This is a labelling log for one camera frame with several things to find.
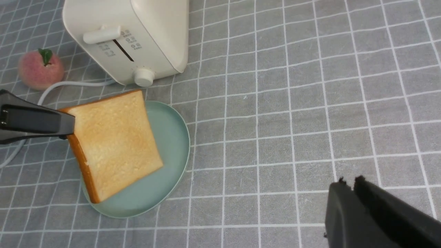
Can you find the toast slice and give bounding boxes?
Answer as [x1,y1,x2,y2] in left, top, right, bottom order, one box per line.
[61,90,164,204]

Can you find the grey checkered tablecloth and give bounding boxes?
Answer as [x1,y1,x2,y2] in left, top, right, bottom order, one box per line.
[1,0,441,248]

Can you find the pink peach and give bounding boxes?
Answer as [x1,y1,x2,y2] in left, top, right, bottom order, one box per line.
[18,48,65,91]

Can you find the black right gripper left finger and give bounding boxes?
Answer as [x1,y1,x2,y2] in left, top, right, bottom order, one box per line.
[0,89,75,144]

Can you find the white power cable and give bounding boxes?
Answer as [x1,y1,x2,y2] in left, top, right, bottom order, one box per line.
[0,79,117,168]

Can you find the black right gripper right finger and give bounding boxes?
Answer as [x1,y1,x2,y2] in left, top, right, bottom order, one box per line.
[324,176,441,248]

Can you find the light green round plate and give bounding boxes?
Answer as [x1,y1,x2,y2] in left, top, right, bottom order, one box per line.
[91,100,191,218]

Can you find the white two-slot toaster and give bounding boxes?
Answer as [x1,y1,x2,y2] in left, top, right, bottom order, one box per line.
[62,0,189,87]

